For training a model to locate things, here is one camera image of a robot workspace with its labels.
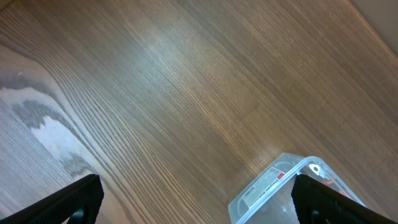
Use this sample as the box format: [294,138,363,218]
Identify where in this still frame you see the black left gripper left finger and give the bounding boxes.
[1,174,104,224]

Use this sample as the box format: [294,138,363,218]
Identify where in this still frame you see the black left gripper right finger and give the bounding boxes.
[291,174,397,224]

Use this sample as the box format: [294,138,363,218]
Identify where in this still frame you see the orange black pliers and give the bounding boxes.
[309,164,346,196]

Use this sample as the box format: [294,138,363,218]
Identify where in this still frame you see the clear plastic container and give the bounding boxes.
[228,153,363,224]

